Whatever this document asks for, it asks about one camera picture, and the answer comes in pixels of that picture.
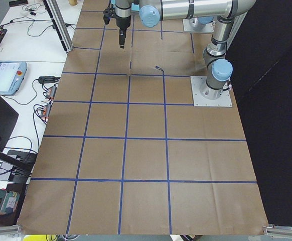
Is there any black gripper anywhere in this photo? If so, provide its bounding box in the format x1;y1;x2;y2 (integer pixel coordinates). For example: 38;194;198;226
116;16;130;49

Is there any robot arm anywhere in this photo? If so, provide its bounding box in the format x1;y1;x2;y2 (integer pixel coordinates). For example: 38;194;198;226
103;1;255;103

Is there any black power adapter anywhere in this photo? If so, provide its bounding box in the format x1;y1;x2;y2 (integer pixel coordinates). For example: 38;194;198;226
38;76;55;84

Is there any orange adapter upper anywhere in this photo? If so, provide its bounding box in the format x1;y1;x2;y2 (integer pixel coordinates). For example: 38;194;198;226
46;85;57;99

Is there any orange adapter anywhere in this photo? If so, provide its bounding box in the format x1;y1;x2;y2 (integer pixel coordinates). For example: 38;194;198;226
46;85;57;99
40;104;52;119

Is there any orange adapter lower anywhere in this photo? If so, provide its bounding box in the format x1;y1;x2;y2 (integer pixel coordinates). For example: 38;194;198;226
40;104;52;119

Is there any teach pendant upper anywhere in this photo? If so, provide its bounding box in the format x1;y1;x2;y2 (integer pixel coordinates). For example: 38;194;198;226
0;61;27;96

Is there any grey usb hub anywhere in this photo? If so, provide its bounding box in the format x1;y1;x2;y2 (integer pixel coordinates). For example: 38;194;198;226
0;162;14;181

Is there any green device box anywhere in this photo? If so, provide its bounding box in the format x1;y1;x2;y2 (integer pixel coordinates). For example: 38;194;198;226
0;189;20;215

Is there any aluminium frame post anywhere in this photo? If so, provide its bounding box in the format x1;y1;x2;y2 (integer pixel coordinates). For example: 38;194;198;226
43;0;73;53

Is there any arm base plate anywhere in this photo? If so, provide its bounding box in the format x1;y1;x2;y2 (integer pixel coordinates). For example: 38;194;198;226
190;76;233;107
183;16;215;34

